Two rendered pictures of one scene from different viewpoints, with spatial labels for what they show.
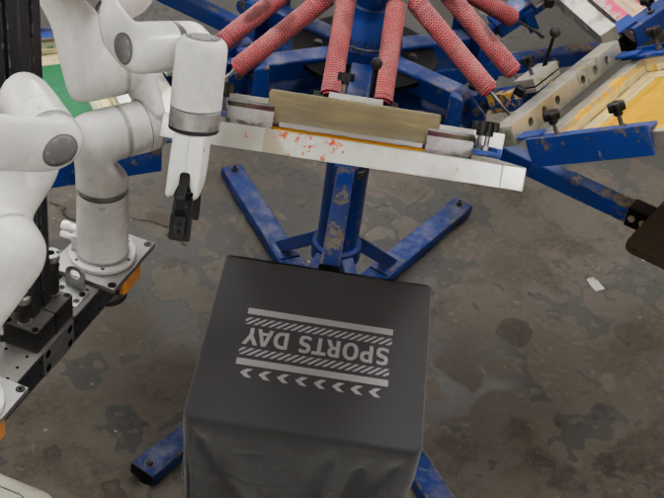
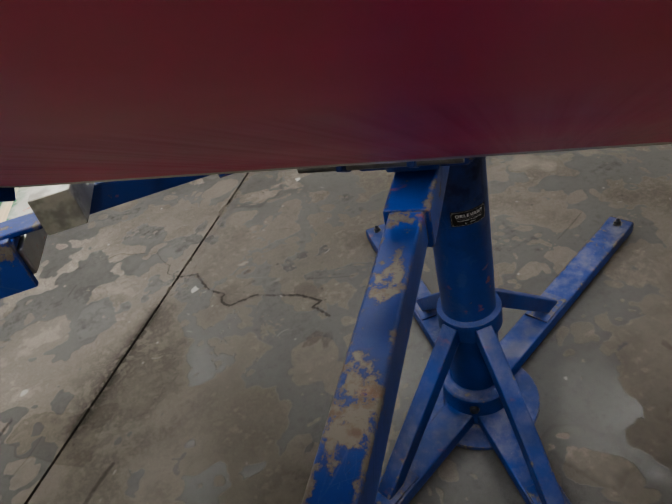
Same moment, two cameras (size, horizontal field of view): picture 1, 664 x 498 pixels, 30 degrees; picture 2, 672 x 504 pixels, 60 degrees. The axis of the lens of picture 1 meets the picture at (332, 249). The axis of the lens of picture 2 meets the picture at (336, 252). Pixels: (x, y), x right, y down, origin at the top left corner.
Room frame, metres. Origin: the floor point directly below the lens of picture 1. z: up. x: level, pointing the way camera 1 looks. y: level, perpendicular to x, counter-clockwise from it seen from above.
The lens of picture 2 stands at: (1.94, -0.15, 1.31)
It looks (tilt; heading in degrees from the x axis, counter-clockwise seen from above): 36 degrees down; 23
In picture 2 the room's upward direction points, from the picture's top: 15 degrees counter-clockwise
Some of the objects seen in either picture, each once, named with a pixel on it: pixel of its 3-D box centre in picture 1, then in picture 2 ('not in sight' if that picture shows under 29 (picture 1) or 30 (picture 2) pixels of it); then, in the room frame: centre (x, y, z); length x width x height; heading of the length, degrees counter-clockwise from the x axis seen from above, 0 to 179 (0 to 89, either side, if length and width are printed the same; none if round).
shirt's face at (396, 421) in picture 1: (316, 345); not in sight; (1.83, 0.00, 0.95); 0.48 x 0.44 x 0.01; 179
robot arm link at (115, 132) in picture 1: (107, 149); not in sight; (1.80, 0.42, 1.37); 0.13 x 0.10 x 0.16; 128
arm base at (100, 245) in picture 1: (95, 218); not in sight; (1.80, 0.44, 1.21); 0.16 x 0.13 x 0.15; 73
